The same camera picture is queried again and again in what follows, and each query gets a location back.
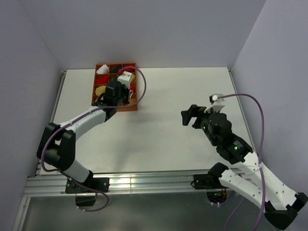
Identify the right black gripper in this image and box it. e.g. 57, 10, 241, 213
180, 104, 219, 145

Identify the red white striped santa sock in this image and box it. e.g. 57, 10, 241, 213
123, 89, 134, 105

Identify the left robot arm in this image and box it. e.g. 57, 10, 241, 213
37, 78, 129, 192

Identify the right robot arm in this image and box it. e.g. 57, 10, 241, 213
181, 104, 308, 230

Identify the mustard rolled sock left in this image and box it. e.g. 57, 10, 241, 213
95, 86, 106, 96

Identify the red rolled sock lower right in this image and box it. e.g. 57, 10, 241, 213
130, 84, 136, 94

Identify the red rolled sock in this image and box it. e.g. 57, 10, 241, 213
130, 84, 136, 94
122, 65, 135, 73
95, 75, 109, 84

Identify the red rolled sock left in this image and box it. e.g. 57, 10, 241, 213
95, 75, 109, 84

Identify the dark teal rolled sock top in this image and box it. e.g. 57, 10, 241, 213
110, 65, 121, 74

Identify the wooden compartment organizer tray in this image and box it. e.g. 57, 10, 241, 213
91, 63, 138, 112

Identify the white rolled sock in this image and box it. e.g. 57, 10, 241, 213
96, 64, 109, 75

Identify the red rolled sock top right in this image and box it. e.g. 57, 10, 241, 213
122, 65, 135, 73

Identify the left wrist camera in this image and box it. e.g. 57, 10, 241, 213
117, 71, 134, 88

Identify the aluminium frame rail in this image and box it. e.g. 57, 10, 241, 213
23, 170, 208, 197

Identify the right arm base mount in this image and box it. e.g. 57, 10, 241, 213
190, 173, 235, 205

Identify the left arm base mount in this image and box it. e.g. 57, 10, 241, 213
65, 178, 110, 212

